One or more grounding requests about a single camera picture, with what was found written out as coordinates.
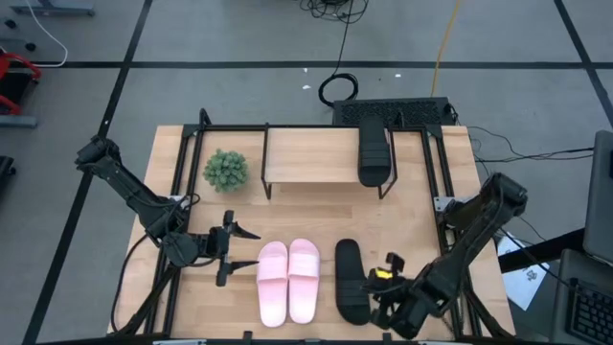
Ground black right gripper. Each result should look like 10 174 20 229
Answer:
360 265 422 333

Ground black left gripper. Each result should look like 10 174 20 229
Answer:
193 209 262 288

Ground black ribbed slide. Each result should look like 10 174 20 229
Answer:
357 113 393 189
333 238 374 327

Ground pink foam slide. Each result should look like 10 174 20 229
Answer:
256 241 290 329
285 238 322 325

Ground small green potted plant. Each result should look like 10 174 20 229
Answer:
202 148 251 195

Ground white paper sheet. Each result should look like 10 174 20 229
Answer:
496 233 552 312

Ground black beam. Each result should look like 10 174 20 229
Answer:
497 228 586 274

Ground black perforated computer case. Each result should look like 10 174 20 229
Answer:
331 96 457 128

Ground grey laptop with black keyboard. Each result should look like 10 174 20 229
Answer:
549 247 613 345

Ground grey stand base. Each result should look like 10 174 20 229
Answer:
0 113 38 129
9 0 97 17

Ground red cart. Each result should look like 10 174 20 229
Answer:
0 47 42 117

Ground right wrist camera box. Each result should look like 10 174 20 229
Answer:
385 251 407 273

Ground dark right arm cable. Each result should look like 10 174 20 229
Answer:
440 306 459 337

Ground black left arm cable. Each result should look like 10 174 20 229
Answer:
109 233 162 335

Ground wooden shelf with black frame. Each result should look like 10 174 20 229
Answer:
260 122 399 201

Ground thin black cables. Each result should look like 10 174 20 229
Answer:
466 125 595 165

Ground black coiled cable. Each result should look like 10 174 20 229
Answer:
317 0 360 108

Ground yellow cable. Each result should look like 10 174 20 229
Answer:
429 0 465 99

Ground black cable tangle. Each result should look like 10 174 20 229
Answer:
299 0 371 25

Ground white cable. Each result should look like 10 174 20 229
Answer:
23 0 69 69

